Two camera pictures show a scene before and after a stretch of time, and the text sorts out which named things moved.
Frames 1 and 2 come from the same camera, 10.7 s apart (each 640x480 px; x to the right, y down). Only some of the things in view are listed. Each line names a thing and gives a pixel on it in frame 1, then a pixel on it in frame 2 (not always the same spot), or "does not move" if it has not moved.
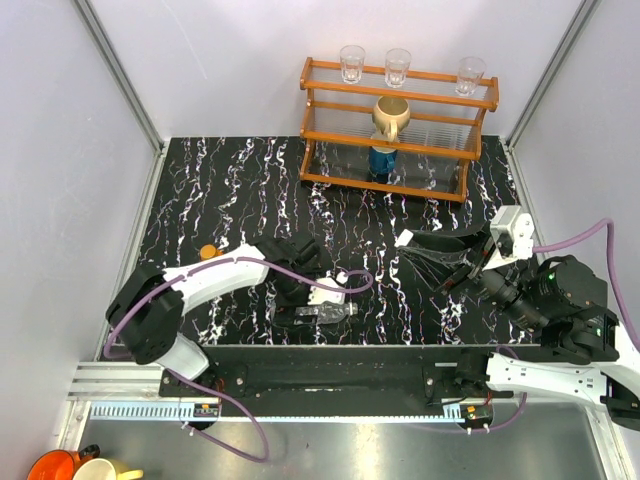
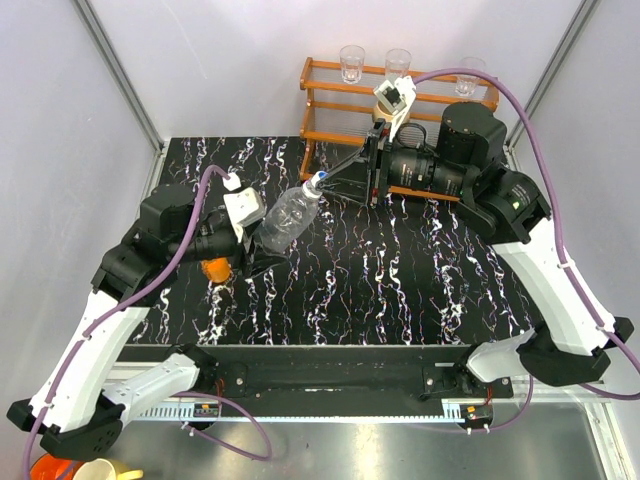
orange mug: x=60 y=464 does not move
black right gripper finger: x=436 y=267 -> x=357 y=194
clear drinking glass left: x=352 y=58 does not move
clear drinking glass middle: x=396 y=64 does not move
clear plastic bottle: x=329 y=312 -> x=290 y=217
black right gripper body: x=500 y=286 -> x=419 y=167
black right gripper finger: x=451 y=239 -> x=362 y=158
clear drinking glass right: x=470 y=72 does not move
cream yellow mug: x=104 y=469 does not move
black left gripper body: x=292 y=292 -> x=215 y=241
